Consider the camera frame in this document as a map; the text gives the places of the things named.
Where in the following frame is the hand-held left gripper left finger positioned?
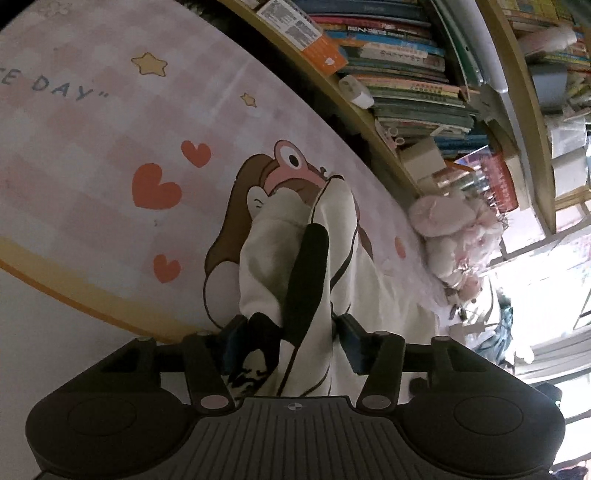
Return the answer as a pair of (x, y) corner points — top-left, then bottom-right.
(92, 315), (250, 414)

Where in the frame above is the long orange white box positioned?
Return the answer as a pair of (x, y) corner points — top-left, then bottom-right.
(256, 0), (349, 77)

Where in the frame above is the row of books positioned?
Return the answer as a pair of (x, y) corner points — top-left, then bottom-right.
(295, 0), (481, 158)

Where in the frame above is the white cardboard box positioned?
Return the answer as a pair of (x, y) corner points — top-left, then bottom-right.
(399, 136), (446, 185)

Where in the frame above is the pink checked cartoon desk mat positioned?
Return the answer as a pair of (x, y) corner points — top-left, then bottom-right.
(0, 0), (467, 398)

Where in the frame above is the white and wood bookshelf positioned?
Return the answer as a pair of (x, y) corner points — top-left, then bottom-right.
(217, 0), (591, 236)

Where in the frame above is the blue cloth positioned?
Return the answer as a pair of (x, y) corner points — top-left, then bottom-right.
(478, 302), (515, 356)

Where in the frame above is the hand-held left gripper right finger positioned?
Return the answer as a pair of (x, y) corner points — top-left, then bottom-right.
(336, 315), (495, 414)

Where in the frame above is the pink plush toy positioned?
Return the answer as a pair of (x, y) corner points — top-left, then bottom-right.
(409, 194), (506, 303)

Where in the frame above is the cream t-shirt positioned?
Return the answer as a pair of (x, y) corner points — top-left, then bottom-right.
(221, 175), (363, 398)

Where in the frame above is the red patterned box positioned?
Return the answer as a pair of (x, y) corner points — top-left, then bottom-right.
(480, 152), (520, 213)

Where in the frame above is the small white case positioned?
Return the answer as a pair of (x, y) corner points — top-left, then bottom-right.
(339, 74), (374, 110)

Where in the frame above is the white tablet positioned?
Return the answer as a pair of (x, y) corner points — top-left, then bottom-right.
(434, 0), (509, 95)

